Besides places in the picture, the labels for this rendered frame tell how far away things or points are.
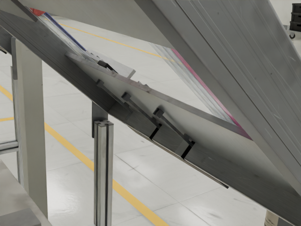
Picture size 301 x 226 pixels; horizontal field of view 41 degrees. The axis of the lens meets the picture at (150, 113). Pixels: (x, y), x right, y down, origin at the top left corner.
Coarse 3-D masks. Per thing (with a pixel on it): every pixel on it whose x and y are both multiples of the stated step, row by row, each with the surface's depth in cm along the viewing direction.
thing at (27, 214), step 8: (96, 112) 109; (104, 112) 110; (96, 120) 110; (0, 216) 62; (8, 216) 63; (16, 216) 63; (24, 216) 63; (32, 216) 63; (0, 224) 61; (8, 224) 61; (16, 224) 61; (24, 224) 61; (32, 224) 61; (40, 224) 61
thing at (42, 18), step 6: (42, 18) 78; (48, 24) 79; (54, 24) 80; (54, 30) 80; (60, 30) 81; (60, 36) 81; (66, 36) 82; (66, 42) 82; (72, 42) 83; (72, 48) 84; (78, 48) 84; (78, 54) 86; (84, 54) 85; (90, 60) 87
